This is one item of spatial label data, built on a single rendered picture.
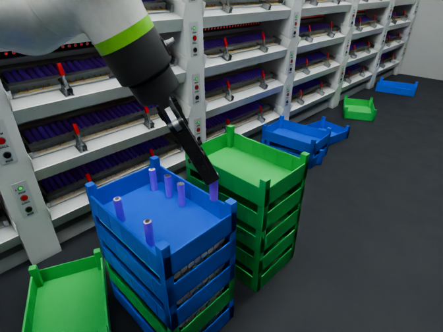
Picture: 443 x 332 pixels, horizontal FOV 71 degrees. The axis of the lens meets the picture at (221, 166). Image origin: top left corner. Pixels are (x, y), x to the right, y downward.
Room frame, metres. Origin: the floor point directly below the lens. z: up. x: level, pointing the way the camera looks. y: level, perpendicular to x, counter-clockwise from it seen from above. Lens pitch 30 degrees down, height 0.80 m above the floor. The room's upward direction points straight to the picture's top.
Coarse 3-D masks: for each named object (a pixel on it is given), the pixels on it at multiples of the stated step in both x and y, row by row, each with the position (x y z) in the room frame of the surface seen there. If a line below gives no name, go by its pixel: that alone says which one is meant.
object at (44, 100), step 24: (72, 48) 1.09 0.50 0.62; (0, 72) 0.91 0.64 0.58; (24, 72) 0.93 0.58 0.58; (48, 72) 0.96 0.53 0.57; (72, 72) 0.98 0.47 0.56; (96, 72) 1.03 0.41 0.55; (24, 96) 0.85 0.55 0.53; (48, 96) 0.88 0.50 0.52; (72, 96) 0.90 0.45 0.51; (96, 96) 0.95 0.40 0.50; (120, 96) 1.02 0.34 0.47; (24, 120) 0.81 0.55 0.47
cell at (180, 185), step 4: (180, 184) 0.61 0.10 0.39; (184, 184) 0.62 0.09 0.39; (180, 188) 0.61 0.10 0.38; (184, 188) 0.61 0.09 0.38; (180, 192) 0.61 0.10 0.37; (184, 192) 0.61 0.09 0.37; (180, 196) 0.61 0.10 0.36; (184, 196) 0.61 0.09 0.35; (180, 200) 0.61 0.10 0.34; (184, 200) 0.61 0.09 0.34; (180, 204) 0.61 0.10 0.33; (184, 204) 0.61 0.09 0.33
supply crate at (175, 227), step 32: (96, 192) 0.60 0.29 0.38; (128, 192) 0.67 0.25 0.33; (160, 192) 0.67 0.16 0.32; (192, 192) 0.63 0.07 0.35; (128, 224) 0.55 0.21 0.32; (160, 224) 0.55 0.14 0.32; (192, 224) 0.55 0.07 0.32; (224, 224) 0.50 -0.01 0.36; (160, 256) 0.39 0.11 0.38; (192, 256) 0.44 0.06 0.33
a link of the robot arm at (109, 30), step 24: (48, 0) 0.44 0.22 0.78; (72, 0) 0.44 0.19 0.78; (96, 0) 0.44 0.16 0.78; (120, 0) 0.45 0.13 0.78; (48, 24) 0.46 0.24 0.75; (72, 24) 0.46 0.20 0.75; (96, 24) 0.44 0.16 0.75; (120, 24) 0.45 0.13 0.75; (144, 24) 0.47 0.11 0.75; (96, 48) 0.47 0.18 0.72; (120, 48) 0.45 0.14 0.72
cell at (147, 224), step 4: (144, 220) 0.49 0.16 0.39; (148, 220) 0.48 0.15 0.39; (144, 224) 0.47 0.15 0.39; (148, 224) 0.47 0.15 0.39; (144, 228) 0.48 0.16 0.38; (148, 228) 0.47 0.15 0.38; (152, 228) 0.48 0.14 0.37; (144, 232) 0.48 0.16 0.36; (148, 232) 0.47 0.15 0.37; (152, 232) 0.48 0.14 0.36; (148, 236) 0.47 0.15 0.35; (152, 236) 0.48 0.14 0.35; (148, 240) 0.47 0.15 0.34; (152, 240) 0.48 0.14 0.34; (148, 244) 0.47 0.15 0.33; (152, 244) 0.48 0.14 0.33
